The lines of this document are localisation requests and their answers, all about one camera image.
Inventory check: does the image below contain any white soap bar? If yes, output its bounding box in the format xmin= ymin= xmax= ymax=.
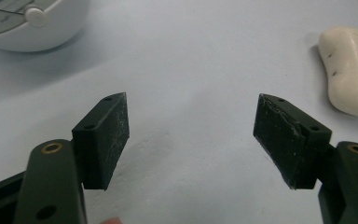
xmin=318 ymin=26 xmax=358 ymax=119

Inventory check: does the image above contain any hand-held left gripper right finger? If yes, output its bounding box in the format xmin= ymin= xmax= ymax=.
xmin=253 ymin=92 xmax=358 ymax=224

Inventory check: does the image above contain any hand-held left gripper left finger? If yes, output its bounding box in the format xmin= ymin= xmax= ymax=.
xmin=13 ymin=91 xmax=131 ymax=224

